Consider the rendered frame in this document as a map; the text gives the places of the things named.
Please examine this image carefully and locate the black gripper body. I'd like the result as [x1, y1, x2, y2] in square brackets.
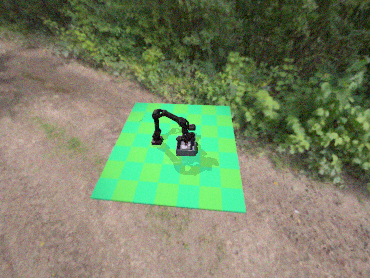
[176, 131, 195, 142]

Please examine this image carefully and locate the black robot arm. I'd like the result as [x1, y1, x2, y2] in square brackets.
[152, 109, 196, 141]

